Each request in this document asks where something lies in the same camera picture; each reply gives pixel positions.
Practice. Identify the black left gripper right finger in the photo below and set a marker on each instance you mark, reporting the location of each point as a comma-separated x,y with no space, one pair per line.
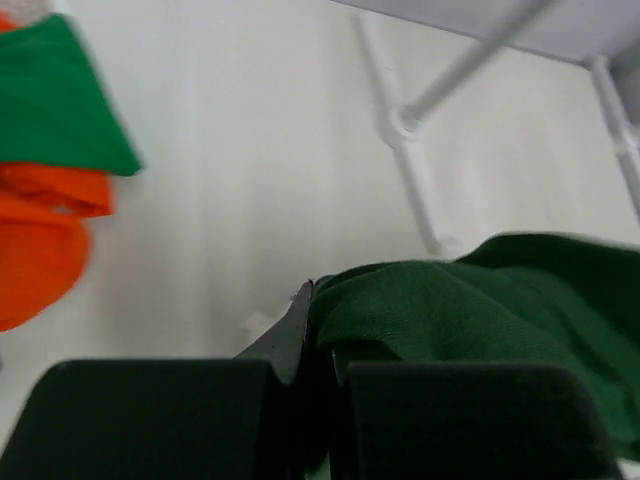
394,419

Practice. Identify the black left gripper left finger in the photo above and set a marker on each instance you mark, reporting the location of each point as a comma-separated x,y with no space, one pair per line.
169,418

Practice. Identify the dark green t shirt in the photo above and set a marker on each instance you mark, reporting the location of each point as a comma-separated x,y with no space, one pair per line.
517,297

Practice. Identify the orange t shirt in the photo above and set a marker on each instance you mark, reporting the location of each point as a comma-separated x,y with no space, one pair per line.
44,241

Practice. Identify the metal clothes rack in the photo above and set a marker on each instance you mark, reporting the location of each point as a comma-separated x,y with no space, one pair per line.
507,115

